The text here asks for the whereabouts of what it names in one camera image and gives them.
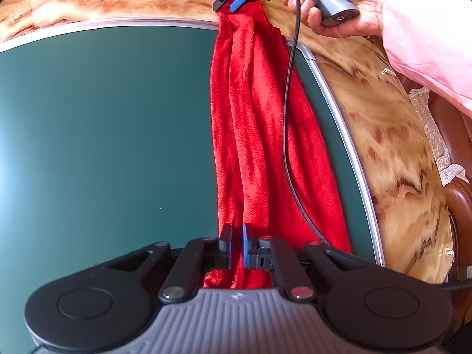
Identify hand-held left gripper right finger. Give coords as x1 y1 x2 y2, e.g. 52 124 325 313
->
241 223 373 300

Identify red knit pants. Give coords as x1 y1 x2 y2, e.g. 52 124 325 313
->
203 2 353 290

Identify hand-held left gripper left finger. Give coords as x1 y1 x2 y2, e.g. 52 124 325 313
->
99 223 235 302

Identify brown leather chair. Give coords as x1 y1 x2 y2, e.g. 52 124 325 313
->
404 77 472 296

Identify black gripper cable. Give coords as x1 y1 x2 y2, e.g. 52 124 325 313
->
282 0 332 246

